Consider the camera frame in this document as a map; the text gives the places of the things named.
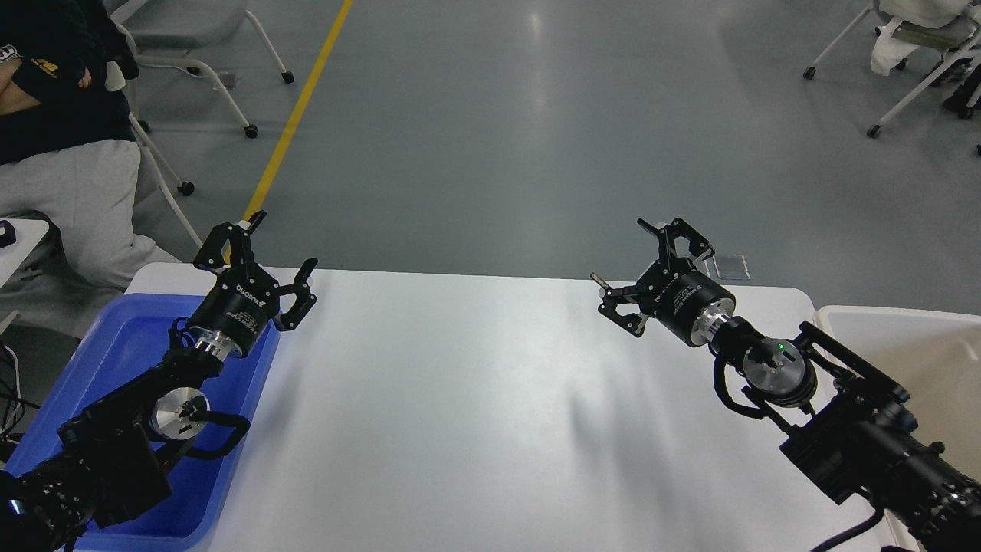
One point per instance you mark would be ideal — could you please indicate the blue plastic bin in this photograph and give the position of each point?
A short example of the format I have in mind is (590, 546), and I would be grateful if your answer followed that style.
(128, 337)

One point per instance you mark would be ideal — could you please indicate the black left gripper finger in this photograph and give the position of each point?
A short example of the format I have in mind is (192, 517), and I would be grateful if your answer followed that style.
(228, 245)
(304, 299)

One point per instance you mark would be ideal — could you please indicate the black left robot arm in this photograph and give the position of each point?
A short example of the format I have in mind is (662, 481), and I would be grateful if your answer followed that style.
(116, 454)

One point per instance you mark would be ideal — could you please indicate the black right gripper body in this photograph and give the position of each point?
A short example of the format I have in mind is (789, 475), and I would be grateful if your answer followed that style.
(680, 293)

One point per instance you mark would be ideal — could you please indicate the seated person in black top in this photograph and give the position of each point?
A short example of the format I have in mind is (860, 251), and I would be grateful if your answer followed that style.
(69, 155)

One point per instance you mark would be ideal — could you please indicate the white rolling chair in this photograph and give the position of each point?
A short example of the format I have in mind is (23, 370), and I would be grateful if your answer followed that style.
(164, 33)
(949, 27)

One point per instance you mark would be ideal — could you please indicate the white rolling chair left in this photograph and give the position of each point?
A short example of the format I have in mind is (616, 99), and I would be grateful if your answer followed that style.
(164, 33)

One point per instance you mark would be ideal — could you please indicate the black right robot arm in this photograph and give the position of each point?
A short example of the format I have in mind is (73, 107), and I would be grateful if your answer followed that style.
(848, 429)

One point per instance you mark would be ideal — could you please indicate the white side table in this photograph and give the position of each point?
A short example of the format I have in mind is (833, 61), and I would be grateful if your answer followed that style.
(20, 237)

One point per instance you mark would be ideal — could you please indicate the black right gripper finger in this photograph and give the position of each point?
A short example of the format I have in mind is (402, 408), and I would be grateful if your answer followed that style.
(680, 248)
(612, 297)

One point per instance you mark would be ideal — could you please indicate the right metal floor plate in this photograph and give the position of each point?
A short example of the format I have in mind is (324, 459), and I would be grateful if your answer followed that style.
(731, 267)

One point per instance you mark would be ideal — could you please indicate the beige plastic bin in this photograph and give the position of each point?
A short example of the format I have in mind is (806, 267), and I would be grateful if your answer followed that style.
(935, 356)

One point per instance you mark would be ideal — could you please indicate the white rolling chair right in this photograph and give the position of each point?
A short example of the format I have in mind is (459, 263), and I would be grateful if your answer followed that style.
(949, 27)

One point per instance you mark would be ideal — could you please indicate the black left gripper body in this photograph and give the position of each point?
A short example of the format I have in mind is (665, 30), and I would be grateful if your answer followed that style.
(237, 310)

